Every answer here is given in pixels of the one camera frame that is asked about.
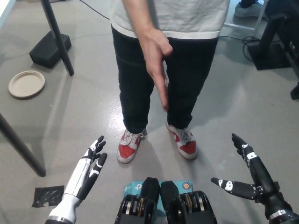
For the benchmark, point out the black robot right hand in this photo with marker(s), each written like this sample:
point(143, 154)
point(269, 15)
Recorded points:
point(260, 177)

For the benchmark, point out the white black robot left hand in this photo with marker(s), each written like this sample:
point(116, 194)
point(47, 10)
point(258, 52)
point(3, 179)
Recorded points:
point(78, 177)

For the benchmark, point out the person's bare right hand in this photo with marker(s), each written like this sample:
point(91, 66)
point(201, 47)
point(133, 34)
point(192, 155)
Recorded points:
point(154, 51)

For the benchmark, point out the person white shirt black trousers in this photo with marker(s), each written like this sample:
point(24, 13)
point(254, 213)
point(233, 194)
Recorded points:
point(187, 70)

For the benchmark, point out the black robot left torso block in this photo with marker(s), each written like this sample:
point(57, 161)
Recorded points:
point(149, 193)

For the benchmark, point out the teal router box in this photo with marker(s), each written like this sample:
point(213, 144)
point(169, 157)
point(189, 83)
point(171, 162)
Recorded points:
point(133, 187)

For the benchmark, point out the red white right sneaker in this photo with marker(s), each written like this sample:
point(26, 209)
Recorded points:
point(127, 149)

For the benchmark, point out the red white sneaker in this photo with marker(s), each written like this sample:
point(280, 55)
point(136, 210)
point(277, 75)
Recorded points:
point(185, 144)
point(127, 149)

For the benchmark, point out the thick black table leg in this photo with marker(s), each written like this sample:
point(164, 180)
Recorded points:
point(22, 147)

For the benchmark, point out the red white left sneaker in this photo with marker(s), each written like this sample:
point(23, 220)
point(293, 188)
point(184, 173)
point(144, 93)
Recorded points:
point(185, 144)

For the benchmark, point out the black equipment foot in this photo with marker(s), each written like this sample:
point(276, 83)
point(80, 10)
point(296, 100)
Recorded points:
point(295, 92)

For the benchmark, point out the thin black table leg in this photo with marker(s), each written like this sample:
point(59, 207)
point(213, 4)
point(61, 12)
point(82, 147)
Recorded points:
point(57, 37)

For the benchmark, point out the beige paper plate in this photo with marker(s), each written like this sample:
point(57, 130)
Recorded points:
point(26, 84)

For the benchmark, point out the black foam block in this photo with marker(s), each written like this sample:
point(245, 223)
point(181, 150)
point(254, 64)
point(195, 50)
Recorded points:
point(45, 51)

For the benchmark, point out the white metal frame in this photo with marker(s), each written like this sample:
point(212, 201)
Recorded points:
point(240, 26)

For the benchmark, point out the black stand with base plate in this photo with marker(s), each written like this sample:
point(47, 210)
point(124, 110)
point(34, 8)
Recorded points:
point(268, 57)

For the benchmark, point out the black equipment frame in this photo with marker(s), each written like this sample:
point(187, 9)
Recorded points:
point(292, 35)

